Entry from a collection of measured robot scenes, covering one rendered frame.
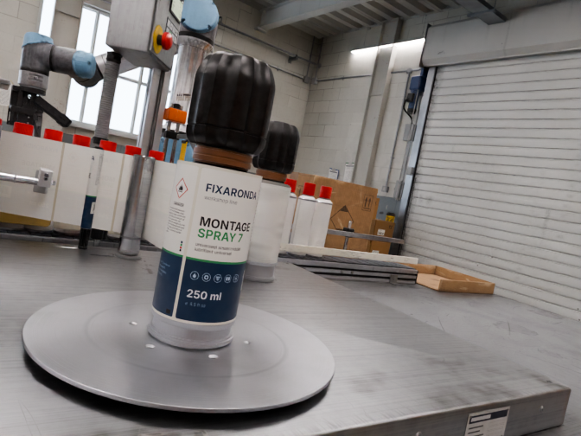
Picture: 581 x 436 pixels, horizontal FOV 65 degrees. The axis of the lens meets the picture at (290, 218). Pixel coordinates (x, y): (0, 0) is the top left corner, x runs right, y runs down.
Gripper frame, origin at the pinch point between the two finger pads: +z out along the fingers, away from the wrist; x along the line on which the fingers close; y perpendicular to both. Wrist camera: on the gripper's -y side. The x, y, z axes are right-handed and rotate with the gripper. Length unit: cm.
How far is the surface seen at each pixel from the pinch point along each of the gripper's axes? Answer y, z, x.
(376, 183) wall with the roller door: -472, -23, -293
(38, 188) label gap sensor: 7, 3, 64
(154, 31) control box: -12, -33, 55
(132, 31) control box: -8, -32, 53
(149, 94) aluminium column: -17, -21, 42
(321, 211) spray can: -64, 1, 59
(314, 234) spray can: -63, 7, 59
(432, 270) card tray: -135, 19, 50
